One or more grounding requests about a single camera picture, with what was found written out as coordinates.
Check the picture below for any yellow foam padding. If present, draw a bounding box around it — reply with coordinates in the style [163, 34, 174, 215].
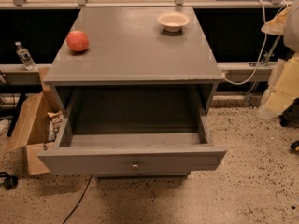
[262, 57, 299, 115]

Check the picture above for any grey drawer cabinet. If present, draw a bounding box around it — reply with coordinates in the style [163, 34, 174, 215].
[43, 6, 225, 179]

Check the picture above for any white cable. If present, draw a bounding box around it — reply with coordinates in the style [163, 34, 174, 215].
[222, 0, 291, 86]

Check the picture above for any snack bag in box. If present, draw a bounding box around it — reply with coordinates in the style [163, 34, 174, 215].
[48, 111, 64, 142]

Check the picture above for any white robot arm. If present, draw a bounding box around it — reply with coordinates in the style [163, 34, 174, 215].
[283, 0, 299, 52]

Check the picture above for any grey top drawer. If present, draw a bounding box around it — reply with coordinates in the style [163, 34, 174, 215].
[38, 89, 226, 177]

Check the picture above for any black floor cable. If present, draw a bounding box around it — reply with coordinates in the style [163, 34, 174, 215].
[61, 175, 93, 224]

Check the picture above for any clear plastic water bottle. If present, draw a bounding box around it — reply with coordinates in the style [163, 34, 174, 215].
[15, 42, 36, 70]

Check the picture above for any beige bowl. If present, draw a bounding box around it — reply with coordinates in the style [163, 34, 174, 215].
[157, 11, 190, 32]

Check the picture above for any orange red ball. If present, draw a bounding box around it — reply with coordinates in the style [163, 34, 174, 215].
[66, 30, 89, 52]

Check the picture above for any black caster wheel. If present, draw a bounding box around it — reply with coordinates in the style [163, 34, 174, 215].
[0, 172, 18, 189]

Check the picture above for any metal stand pole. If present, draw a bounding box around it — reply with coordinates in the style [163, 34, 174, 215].
[245, 35, 281, 109]

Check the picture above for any open cardboard box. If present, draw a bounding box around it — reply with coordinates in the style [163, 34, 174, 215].
[5, 68, 63, 175]

